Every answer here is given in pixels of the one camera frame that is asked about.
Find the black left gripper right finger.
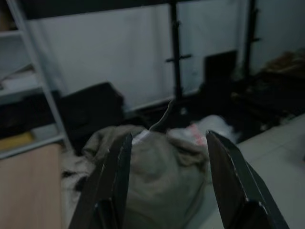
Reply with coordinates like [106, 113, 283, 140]
[205, 130, 290, 229]

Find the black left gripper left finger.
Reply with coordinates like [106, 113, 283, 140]
[68, 132, 133, 229]

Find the grey-beige cloth sack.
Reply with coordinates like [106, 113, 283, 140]
[61, 124, 212, 229]

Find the white red-printed plastic bag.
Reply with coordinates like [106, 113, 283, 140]
[166, 114, 242, 146]

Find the black storage case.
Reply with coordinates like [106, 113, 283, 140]
[59, 82, 125, 150]

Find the yellow flat box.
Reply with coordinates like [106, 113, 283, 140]
[0, 132, 34, 151]

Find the dark brown cloth pile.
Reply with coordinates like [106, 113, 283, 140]
[230, 51, 305, 121]

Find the grey metal shelf rack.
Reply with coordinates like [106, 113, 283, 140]
[0, 0, 72, 160]

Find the black flat panel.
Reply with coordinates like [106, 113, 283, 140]
[203, 49, 239, 84]

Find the black stand pole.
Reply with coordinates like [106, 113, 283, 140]
[165, 0, 193, 127]
[237, 0, 262, 82]

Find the white paper stack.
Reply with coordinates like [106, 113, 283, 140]
[0, 63, 41, 89]

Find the grey strap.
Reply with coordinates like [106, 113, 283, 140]
[148, 99, 177, 132]

